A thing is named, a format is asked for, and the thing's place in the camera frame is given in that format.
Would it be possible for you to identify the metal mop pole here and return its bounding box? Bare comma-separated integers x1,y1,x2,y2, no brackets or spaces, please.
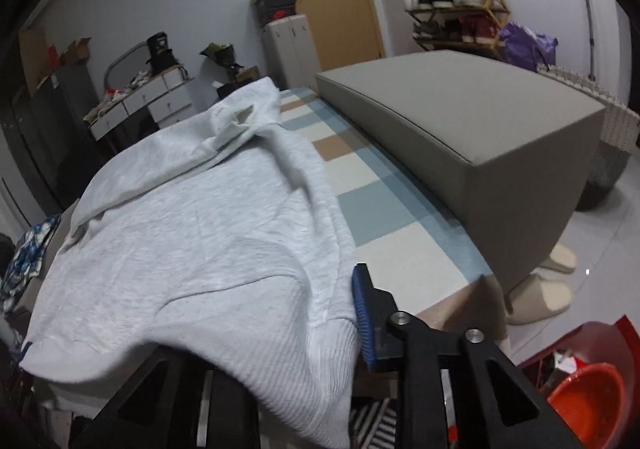
575,0,598,82

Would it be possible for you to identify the black and red shoe box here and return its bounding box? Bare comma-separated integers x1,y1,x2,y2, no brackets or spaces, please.
257,4,298,27

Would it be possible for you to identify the orange plastic basin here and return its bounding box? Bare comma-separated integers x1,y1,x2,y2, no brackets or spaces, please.
547,363,626,435

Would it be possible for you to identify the checkered tablecloth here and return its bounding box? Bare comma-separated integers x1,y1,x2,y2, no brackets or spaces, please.
277,86,508,365

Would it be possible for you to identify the beige slipper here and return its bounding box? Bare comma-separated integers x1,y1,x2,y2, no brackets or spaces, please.
537,241,577,274
505,274,573,326

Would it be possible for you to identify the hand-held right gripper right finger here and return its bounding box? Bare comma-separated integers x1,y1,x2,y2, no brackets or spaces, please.
351,263,586,449

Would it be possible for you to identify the tall black box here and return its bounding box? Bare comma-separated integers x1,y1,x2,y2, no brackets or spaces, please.
146,32,178,72

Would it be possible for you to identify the large flat cardboard sheet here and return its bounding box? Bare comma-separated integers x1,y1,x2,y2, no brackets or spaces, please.
19,26,51,97

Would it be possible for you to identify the light grey hoodie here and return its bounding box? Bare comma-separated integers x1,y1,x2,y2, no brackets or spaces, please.
20,76,362,449

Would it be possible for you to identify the dark wrapped flower bouquet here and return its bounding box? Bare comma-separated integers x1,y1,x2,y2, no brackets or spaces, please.
199,42,243,80

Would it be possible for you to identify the black white striped mat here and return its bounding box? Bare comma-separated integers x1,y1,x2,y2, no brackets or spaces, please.
349,399,401,449

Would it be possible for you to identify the dark grey refrigerator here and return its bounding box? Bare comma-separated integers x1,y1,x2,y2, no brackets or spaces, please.
30,64,101,180

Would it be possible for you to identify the grey upholstered ottoman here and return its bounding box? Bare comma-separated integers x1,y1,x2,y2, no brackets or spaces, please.
314,49,606,300

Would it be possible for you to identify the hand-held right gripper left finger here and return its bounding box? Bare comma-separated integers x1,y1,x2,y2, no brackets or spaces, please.
70,345,262,449

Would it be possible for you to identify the arched mirror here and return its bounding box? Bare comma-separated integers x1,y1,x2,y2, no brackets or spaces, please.
102,42,151,90

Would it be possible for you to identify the wicker basket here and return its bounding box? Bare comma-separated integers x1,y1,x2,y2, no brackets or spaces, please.
537,62,640,210

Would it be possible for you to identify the dark wardrobe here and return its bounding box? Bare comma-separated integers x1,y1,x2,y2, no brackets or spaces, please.
0,84,51,230

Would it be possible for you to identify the beige upright suitcase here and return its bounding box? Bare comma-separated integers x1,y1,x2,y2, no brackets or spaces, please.
264,14,322,90

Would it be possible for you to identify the purple bag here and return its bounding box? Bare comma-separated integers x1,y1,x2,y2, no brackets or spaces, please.
500,22,558,67

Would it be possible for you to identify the open brown cardboard box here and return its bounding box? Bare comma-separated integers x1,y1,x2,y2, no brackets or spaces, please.
60,36,93,67

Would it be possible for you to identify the wooden door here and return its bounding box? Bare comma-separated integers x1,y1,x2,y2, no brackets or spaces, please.
250,0,386,72

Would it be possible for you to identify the white drawer desk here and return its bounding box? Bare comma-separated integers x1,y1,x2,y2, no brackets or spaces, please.
89,64,196,150

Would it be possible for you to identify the blue plaid cloth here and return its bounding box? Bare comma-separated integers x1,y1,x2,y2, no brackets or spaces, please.
0,214,63,315

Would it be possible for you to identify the pile of desk clutter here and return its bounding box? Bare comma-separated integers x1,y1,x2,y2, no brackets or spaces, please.
82,69,151,122

